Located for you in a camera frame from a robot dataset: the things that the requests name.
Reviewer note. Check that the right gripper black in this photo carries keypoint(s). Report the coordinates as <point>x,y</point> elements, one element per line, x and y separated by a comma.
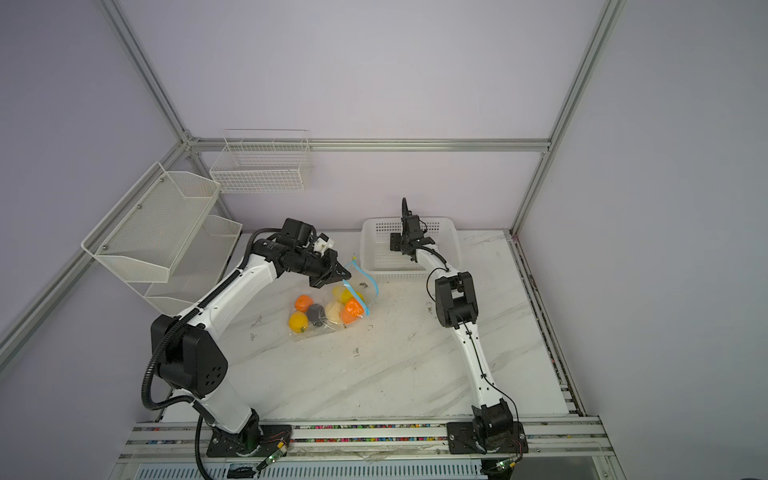
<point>396,242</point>

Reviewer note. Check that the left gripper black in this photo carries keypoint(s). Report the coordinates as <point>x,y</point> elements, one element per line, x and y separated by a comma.
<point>334,271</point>

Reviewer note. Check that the white plastic perforated basket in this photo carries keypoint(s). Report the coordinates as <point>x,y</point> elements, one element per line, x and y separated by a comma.
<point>381,256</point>

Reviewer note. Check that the clear zip top bag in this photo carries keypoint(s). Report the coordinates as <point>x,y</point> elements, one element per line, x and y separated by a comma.
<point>361,280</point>

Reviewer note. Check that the white garlic bulb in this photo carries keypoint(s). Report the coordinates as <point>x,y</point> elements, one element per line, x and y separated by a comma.
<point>333,312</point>

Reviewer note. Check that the orange tangerine front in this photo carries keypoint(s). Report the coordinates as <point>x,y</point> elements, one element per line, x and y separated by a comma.
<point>303,303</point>

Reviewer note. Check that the orange tangerine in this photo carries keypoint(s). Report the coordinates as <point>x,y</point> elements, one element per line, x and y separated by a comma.
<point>303,303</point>
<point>352,311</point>

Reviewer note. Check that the black avocado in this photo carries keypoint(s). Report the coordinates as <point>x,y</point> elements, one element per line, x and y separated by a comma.
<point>316,315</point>

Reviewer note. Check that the orange tangerine back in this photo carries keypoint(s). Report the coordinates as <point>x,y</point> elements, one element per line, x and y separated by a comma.
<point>352,311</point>

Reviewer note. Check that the round yellow fruit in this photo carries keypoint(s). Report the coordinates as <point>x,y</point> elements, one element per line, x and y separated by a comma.
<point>298,322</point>

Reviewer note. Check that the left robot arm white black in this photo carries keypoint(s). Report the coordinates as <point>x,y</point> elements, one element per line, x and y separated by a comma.
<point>188,366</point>

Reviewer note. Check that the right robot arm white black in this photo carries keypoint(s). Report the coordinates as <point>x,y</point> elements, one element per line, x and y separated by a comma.
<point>495,423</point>

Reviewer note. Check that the lower white mesh shelf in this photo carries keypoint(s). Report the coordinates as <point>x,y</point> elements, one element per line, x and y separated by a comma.
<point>199,269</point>

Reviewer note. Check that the white mesh shelf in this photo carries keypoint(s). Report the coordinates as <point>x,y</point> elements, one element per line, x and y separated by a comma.
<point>144,237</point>
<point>199,269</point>

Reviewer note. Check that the upper white mesh shelf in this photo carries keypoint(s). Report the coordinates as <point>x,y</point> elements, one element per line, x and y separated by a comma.
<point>144,237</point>

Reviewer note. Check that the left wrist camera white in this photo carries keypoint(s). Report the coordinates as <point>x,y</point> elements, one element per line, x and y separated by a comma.
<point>322,244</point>

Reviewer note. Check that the white wire wall basket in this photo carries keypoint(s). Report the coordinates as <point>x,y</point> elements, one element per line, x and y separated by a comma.
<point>255,161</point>

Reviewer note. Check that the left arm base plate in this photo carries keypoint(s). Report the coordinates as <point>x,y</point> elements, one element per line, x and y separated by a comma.
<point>255,441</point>

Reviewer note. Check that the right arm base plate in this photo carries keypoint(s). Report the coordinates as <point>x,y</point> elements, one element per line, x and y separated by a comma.
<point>464,438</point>

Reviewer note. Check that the aluminium front rail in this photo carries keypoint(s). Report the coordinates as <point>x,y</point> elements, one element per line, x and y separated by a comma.
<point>379,440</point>

